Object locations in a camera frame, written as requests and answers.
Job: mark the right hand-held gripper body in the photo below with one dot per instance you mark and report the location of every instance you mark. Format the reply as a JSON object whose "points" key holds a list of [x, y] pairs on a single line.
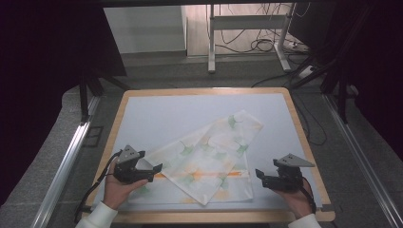
{"points": [[287, 177]]}

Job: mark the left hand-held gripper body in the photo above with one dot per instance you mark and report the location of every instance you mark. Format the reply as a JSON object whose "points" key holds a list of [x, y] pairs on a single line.
{"points": [[126, 172]]}

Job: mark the white leaf-print cloth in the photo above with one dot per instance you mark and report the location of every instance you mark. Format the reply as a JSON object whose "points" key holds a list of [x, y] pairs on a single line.
{"points": [[206, 158]]}

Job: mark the person's left hand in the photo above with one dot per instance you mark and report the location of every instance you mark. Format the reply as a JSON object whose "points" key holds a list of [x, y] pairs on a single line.
{"points": [[117, 191]]}

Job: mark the person's right hand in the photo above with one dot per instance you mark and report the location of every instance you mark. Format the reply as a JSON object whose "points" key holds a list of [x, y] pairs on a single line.
{"points": [[296, 201]]}

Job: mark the dark floor plate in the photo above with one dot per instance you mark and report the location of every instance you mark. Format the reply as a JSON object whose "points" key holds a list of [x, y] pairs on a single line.
{"points": [[93, 136]]}

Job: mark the black corner clip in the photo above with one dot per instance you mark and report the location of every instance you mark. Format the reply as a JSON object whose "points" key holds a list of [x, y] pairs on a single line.
{"points": [[87, 209], [328, 208]]}

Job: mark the pale blue table mat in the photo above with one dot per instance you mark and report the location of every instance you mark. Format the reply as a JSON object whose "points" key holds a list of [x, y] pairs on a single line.
{"points": [[177, 117]]}

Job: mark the wooden table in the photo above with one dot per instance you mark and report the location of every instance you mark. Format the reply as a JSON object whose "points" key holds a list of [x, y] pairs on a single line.
{"points": [[202, 217]]}

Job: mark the black metal stand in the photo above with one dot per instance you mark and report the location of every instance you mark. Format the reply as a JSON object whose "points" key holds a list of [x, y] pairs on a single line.
{"points": [[84, 98], [342, 95]]}

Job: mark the white power strip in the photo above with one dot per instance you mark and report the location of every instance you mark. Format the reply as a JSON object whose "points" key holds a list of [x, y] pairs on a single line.
{"points": [[306, 71]]}

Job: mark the black curtain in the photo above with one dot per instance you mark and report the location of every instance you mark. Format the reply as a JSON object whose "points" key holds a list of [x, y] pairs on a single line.
{"points": [[383, 72], [41, 79]]}

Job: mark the white cabinet panel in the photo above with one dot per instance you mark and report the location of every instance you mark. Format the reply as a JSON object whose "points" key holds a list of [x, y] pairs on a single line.
{"points": [[145, 30]]}

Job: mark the aluminium rail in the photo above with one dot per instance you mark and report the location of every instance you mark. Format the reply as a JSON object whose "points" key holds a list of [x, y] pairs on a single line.
{"points": [[63, 167], [361, 158]]}

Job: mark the white metal desk frame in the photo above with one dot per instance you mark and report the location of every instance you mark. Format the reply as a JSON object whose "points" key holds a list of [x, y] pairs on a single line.
{"points": [[247, 22]]}

